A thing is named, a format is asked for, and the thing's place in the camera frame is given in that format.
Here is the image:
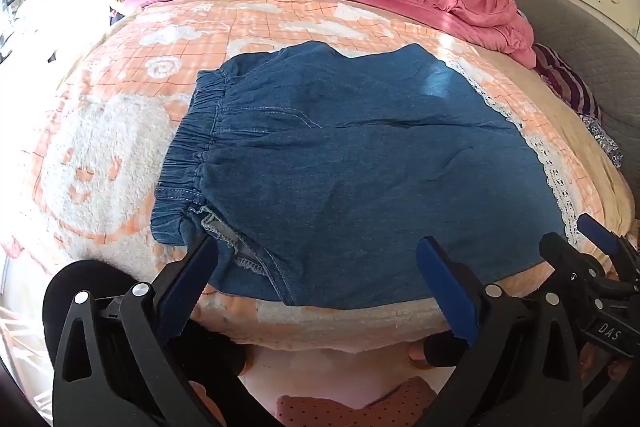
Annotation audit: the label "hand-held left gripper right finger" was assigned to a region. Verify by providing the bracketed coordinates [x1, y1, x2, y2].
[416, 236, 583, 427]

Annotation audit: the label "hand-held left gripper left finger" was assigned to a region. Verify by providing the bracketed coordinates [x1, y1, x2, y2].
[52, 234, 236, 427]

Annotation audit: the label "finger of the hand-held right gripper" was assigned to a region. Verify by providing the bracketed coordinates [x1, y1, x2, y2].
[538, 231, 608, 295]
[576, 213, 640, 278]

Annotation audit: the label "blue denim pants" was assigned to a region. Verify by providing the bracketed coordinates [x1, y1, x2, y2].
[150, 41, 583, 310]

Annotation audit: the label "person's right hand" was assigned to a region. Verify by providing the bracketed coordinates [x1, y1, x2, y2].
[580, 342, 623, 388]

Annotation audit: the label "dark floral cloth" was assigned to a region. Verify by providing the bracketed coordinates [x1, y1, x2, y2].
[580, 114, 625, 168]

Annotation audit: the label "person's left foot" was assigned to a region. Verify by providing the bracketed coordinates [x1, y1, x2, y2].
[192, 377, 227, 427]

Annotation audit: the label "pink dotted cloth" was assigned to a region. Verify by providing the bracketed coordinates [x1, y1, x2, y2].
[276, 376, 437, 427]

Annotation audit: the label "purple striped cloth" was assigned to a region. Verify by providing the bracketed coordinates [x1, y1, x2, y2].
[531, 43, 603, 122]

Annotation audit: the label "orange bear printed blanket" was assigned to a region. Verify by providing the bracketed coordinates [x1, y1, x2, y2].
[0, 0, 636, 353]

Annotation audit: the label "grey padded headboard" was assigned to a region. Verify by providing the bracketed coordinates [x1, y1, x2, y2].
[487, 0, 640, 218]

